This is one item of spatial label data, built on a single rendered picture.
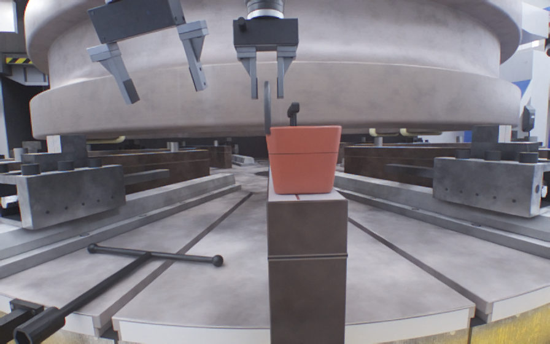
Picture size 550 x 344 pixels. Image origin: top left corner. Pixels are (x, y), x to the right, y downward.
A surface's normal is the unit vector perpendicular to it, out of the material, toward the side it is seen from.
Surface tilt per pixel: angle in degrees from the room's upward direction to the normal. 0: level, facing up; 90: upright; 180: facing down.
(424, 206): 90
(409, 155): 90
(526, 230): 90
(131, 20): 114
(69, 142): 90
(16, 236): 71
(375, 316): 0
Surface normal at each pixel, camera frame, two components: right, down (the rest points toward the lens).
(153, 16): -0.07, 0.51
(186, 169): 0.72, 0.07
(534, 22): 0.33, 0.11
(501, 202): -0.92, 0.07
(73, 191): 0.93, 0.03
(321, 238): 0.01, 0.12
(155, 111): -0.21, 0.12
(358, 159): -0.70, 0.11
